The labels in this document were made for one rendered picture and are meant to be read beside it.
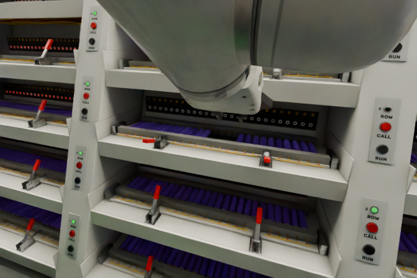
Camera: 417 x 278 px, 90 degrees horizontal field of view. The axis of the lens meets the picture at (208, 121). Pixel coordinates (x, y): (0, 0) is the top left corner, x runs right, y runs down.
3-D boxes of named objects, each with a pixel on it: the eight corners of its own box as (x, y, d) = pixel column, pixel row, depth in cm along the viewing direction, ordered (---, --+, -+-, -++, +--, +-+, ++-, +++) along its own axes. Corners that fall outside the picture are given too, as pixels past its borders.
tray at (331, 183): (343, 202, 42) (354, 160, 39) (98, 155, 58) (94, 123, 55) (321, 159, 61) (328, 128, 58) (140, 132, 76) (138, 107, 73)
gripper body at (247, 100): (269, 26, 20) (264, 78, 30) (170, 26, 22) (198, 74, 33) (259, 102, 18) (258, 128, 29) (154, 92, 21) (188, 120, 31)
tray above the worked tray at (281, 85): (355, 108, 42) (374, 34, 38) (105, 86, 57) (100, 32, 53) (329, 92, 60) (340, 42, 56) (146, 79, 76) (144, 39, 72)
